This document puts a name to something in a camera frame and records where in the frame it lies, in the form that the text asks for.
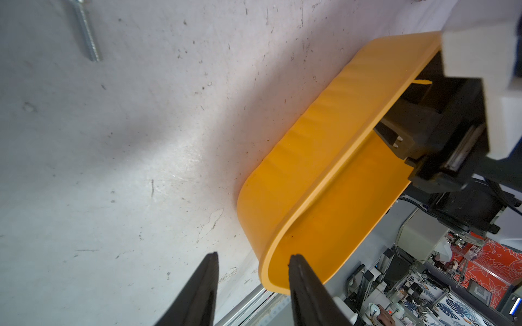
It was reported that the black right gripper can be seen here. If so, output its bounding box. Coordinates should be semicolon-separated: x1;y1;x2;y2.
374;53;489;194

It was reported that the yellow plastic storage box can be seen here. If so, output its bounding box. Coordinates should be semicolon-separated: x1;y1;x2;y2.
237;32;441;294

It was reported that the long silver screw on table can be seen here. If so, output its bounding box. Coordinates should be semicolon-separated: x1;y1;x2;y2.
71;0;102;62

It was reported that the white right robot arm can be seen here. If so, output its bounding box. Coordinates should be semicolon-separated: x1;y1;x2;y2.
375;1;521;194

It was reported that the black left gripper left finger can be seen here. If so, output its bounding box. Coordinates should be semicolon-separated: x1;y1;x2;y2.
156;252;219;325

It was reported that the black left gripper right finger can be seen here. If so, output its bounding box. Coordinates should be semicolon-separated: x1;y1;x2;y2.
289;255;352;326

